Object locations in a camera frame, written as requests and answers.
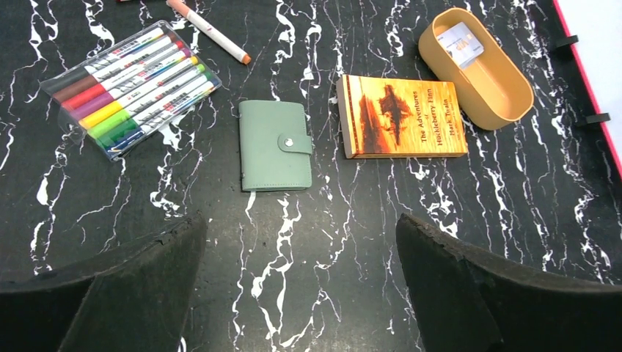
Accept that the clear case of markers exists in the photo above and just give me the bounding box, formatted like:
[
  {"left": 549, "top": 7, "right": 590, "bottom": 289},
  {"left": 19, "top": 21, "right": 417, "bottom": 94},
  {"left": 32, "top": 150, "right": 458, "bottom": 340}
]
[{"left": 40, "top": 21, "right": 222, "bottom": 161}]

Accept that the orange Huckleberry Finn book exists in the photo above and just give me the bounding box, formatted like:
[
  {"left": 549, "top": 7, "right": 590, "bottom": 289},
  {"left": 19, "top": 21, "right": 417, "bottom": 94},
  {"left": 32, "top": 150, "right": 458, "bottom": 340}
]
[{"left": 336, "top": 75, "right": 468, "bottom": 158}]

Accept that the white marker orange cap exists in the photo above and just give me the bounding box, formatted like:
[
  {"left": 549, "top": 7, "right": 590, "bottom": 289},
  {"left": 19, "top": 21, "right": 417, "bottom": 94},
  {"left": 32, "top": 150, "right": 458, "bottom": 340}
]
[{"left": 166, "top": 0, "right": 252, "bottom": 65}]

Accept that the tan oval tray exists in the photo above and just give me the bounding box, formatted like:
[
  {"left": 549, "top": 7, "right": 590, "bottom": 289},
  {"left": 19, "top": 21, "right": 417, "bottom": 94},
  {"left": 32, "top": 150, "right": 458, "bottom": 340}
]
[{"left": 418, "top": 7, "right": 534, "bottom": 131}]

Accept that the white card in tray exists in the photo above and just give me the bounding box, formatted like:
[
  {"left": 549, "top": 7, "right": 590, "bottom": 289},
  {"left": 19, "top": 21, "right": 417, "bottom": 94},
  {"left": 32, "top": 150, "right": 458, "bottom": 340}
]
[{"left": 436, "top": 22, "right": 484, "bottom": 69}]

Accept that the pink framed whiteboard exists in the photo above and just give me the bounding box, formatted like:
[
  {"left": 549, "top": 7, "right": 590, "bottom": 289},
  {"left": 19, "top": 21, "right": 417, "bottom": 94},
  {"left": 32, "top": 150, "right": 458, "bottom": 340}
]
[{"left": 553, "top": 0, "right": 621, "bottom": 172}]

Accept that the mint green card holder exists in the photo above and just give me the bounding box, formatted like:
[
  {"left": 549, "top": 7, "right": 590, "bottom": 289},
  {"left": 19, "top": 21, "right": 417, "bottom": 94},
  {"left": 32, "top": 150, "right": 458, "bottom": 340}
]
[{"left": 238, "top": 100, "right": 313, "bottom": 191}]

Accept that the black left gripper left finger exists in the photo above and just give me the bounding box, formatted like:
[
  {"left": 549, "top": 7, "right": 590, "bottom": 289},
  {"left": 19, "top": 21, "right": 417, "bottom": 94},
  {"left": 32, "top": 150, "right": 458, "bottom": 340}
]
[{"left": 1, "top": 213, "right": 208, "bottom": 351}]

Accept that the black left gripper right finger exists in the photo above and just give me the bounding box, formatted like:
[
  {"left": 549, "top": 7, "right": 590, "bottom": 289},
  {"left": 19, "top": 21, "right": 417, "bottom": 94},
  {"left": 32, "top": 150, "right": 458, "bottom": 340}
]
[{"left": 395, "top": 214, "right": 621, "bottom": 351}]

